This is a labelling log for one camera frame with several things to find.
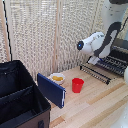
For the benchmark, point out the blue flat box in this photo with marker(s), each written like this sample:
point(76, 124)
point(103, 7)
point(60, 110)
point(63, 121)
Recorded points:
point(50, 90)

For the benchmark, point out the black slatted oven tray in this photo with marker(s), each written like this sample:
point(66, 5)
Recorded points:
point(113, 63)

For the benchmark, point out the beige bamboo screen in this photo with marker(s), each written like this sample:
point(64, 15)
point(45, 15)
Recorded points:
point(33, 33)

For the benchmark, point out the white black Franka robot arm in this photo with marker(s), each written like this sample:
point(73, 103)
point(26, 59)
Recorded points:
point(103, 36)

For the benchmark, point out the black dish rack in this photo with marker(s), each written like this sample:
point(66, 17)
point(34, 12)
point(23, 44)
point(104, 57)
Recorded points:
point(120, 50)

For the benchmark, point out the black fabric storage box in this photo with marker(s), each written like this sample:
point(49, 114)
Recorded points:
point(16, 96)

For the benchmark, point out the white bowl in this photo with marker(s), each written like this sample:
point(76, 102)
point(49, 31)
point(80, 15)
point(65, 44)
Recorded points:
point(57, 77)

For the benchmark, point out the red plastic cup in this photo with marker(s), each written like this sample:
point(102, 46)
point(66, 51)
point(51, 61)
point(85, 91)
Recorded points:
point(77, 85)

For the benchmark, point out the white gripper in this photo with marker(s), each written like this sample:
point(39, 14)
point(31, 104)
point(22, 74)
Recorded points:
point(94, 60)

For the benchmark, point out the yellow food pieces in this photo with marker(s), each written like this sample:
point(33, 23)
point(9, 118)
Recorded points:
point(57, 78)

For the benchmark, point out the white round object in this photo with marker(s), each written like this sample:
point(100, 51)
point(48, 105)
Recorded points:
point(126, 75)

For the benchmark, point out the thin black pole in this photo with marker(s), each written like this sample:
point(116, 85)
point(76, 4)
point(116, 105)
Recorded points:
point(7, 33)

